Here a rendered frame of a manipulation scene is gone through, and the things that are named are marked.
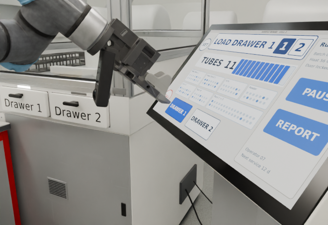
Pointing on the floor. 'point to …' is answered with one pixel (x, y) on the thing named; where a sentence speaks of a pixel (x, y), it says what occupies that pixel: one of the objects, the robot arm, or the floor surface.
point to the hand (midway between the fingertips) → (163, 102)
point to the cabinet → (100, 174)
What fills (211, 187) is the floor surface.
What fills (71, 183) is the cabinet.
